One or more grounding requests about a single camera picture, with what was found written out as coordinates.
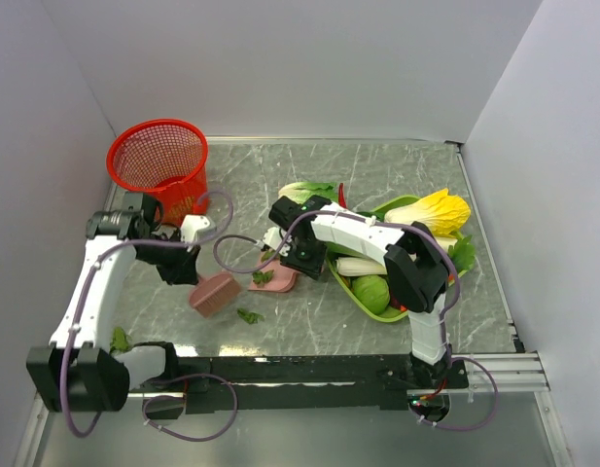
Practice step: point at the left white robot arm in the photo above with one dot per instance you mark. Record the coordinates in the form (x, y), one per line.
(79, 370)

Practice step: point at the long napa cabbage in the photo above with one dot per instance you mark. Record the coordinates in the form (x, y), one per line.
(340, 250)

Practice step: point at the aluminium rail frame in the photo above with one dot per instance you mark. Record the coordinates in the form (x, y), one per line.
(504, 418)

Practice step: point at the pink hand brush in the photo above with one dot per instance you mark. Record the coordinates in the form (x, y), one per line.
(213, 293)

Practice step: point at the red chili pepper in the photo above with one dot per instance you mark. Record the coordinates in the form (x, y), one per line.
(341, 200)

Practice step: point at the white radish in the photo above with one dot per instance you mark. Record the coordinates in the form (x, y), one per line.
(441, 212)

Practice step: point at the green paper scrap table edge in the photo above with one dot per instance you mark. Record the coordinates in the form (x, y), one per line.
(121, 341)

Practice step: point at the red mesh waste basket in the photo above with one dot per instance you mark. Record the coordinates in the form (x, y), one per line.
(166, 159)

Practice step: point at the green paper scrap by dustpan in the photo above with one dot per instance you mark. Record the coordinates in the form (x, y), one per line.
(262, 277)

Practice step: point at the purple eggplant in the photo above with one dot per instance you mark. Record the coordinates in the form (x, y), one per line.
(396, 305)

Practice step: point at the light green lettuce leaf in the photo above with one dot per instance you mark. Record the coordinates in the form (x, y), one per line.
(462, 254)

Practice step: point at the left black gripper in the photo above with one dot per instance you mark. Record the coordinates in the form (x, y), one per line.
(184, 269)

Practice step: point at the green square tray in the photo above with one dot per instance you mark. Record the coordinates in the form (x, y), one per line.
(390, 315)

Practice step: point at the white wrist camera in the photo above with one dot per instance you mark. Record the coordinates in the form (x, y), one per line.
(272, 238)
(196, 227)

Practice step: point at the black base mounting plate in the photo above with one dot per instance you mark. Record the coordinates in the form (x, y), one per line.
(385, 381)

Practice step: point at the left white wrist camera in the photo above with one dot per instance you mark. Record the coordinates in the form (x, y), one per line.
(196, 227)

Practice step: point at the pink dustpan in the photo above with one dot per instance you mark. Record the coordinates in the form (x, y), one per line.
(281, 279)

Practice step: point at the green paper scrap front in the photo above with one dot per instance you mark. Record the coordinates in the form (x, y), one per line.
(250, 317)

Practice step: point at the round green cabbage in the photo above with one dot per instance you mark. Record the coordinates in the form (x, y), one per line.
(372, 291)

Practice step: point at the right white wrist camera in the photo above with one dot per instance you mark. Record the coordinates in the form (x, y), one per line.
(272, 238)

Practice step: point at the small green paper scrap centre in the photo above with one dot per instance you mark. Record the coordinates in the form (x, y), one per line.
(268, 255)

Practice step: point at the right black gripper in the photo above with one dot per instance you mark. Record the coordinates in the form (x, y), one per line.
(312, 268)

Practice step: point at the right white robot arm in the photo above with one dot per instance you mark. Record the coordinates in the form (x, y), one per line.
(418, 270)

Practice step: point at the small napa cabbage on table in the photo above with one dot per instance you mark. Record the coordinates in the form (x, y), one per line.
(300, 192)

